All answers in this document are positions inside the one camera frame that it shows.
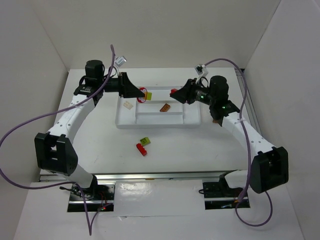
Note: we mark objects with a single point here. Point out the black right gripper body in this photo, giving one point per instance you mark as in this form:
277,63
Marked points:
189,90

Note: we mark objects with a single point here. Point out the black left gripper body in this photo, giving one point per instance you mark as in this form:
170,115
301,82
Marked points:
123,84

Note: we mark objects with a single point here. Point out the small red lego brick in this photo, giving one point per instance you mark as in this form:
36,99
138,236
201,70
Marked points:
172,91

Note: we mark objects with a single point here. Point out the white lego brick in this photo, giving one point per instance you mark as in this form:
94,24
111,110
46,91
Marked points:
128,105

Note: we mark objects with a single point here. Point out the red arch lego brick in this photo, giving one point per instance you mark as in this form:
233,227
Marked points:
143,98

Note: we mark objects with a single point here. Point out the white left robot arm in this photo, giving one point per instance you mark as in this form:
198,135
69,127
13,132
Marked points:
54,149

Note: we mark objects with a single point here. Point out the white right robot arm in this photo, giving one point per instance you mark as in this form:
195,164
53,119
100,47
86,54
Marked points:
268,166

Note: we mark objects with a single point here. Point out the white compartment tray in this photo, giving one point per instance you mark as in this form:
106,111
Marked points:
147,115

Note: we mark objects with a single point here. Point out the green lego brick on table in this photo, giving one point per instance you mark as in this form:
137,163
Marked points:
145,141

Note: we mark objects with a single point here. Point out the red lego brick on table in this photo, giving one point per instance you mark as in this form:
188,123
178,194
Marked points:
141,149

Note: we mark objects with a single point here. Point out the aluminium rail right side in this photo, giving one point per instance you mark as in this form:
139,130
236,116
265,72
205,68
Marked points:
247,100

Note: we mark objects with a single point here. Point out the aluminium rail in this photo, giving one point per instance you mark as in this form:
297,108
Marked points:
150,176
247,100

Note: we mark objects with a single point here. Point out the aluminium rail front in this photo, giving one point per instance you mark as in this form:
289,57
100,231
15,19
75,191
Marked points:
150,176

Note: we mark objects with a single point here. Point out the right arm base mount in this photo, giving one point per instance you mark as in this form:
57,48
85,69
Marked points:
219,196

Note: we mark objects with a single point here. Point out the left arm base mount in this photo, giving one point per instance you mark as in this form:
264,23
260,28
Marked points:
103,200

